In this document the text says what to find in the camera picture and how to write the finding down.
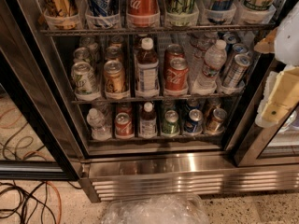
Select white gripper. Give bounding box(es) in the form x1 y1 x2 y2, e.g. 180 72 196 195
254 2 299 128

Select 7up can shelf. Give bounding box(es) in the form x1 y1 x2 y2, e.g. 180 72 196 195
71 62 99 95
73 47 93 65

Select front silver slim can middle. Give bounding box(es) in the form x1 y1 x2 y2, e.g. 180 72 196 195
222 54 250 88

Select silver slim can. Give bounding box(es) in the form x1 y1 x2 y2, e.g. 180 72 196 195
222 43 249 75
222 54 250 88

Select clear water bottle middle shelf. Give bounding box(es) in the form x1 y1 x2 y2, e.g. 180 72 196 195
197 39 227 89

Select right glass fridge door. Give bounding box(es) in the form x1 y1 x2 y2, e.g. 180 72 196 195
231 59 299 166

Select glass fridge door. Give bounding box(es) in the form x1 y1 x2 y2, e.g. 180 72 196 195
0 0 83 180
231 59 299 166

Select brown can bottom shelf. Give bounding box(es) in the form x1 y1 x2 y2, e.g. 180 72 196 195
206 108 227 133

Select front red coke can middle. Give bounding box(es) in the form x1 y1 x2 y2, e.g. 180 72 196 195
165 57 189 91

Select blue can bottom shelf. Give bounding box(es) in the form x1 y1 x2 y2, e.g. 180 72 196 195
184 109 203 134

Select rear red coke can middle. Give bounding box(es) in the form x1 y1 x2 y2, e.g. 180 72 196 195
164 44 185 66

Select stainless steel fridge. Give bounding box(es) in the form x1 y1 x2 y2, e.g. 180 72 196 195
8 0 299 203

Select green can bottom shelf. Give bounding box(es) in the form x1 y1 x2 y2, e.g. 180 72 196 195
162 110 179 135

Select brown juice bottle middle shelf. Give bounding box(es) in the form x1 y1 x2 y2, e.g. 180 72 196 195
136 37 159 92

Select brown juice bottle shelf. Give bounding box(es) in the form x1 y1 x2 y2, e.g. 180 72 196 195
136 37 159 92
139 102 157 138

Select brown juice bottle bottom shelf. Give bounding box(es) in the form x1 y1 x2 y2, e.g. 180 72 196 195
139 102 157 138

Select red coke can top shelf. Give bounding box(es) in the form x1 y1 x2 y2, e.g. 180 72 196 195
128 0 158 27

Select red coke can shelf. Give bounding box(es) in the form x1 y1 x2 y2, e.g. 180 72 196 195
115 112 134 138
128 0 158 27

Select gold can front middle shelf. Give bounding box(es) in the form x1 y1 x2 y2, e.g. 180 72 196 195
104 60 126 93

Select gold can shelf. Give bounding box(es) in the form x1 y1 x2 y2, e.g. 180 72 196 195
105 46 123 63
104 60 126 93

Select red coke can bottom shelf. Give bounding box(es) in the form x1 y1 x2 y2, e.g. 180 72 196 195
115 112 134 138

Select water bottle bottom shelf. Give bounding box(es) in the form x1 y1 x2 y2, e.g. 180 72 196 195
87 108 112 141

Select blue white can top shelf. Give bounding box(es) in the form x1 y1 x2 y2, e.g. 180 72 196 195
84 0 121 18

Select yellow tall can top shelf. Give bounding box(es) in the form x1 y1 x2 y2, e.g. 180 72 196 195
44 0 78 18

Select left glass fridge door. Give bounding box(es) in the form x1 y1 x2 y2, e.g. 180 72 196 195
0 0 83 180

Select clear plastic bag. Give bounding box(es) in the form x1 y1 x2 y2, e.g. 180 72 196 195
100 194 210 224

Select top wire shelf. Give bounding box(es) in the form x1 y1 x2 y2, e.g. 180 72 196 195
40 22 276 36

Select wire shelf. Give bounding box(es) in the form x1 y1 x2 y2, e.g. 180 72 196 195
40 22 276 36
71 91 243 105

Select middle wire shelf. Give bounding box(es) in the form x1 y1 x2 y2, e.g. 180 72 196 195
71 91 243 105

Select black and orange floor cables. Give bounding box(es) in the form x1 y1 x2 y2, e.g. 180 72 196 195
0 180 82 224

